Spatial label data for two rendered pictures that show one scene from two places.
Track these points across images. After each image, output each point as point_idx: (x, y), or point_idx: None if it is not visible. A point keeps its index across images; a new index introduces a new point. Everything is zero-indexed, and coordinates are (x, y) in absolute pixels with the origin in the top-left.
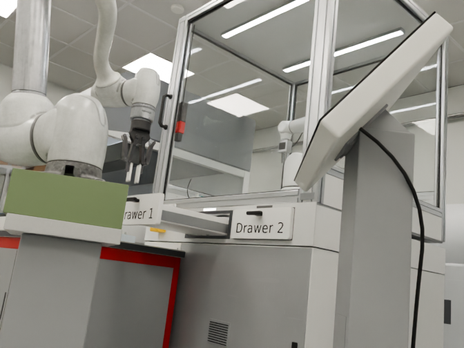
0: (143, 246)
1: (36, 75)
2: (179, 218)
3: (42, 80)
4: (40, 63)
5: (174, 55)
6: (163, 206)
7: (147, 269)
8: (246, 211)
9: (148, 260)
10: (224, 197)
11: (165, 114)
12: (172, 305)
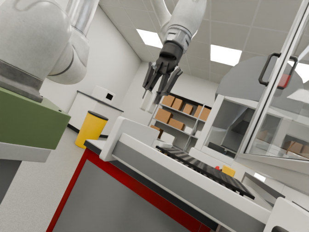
0: (159, 188)
1: (67, 11)
2: (145, 165)
3: (71, 14)
4: (73, 2)
5: (294, 18)
6: (126, 137)
7: (160, 217)
8: (275, 226)
9: (163, 207)
10: (281, 160)
11: (271, 73)
12: None
